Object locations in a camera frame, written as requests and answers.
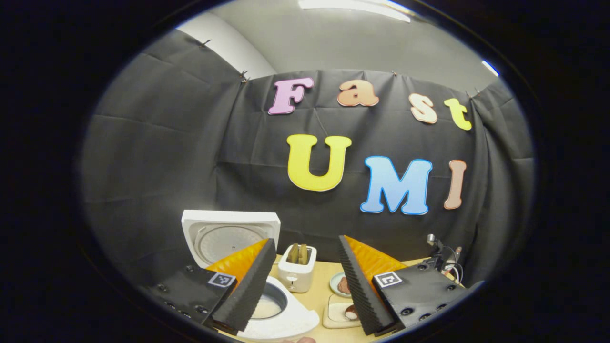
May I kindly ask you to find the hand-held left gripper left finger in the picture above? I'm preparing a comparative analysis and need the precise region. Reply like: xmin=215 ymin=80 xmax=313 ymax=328
xmin=142 ymin=238 xmax=278 ymax=335

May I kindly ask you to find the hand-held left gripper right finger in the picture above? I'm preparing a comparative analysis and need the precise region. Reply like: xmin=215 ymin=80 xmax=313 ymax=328
xmin=338 ymin=235 xmax=471 ymax=337

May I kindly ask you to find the white rice cooker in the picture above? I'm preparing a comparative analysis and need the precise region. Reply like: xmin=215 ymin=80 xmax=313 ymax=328
xmin=181 ymin=210 xmax=321 ymax=342

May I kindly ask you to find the pale green plate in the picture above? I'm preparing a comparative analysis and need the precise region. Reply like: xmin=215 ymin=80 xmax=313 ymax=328
xmin=329 ymin=272 xmax=353 ymax=298

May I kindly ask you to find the white toaster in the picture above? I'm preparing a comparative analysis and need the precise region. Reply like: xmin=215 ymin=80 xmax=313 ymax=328
xmin=278 ymin=243 xmax=318 ymax=293

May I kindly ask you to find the black backdrop cloth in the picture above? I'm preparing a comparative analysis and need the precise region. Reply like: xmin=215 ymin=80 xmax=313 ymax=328
xmin=79 ymin=29 xmax=537 ymax=289

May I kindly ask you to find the long ceiling light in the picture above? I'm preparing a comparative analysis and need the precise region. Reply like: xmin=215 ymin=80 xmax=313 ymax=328
xmin=298 ymin=0 xmax=411 ymax=23

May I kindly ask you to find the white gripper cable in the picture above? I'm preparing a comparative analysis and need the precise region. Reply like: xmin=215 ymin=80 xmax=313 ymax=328
xmin=446 ymin=261 xmax=464 ymax=285

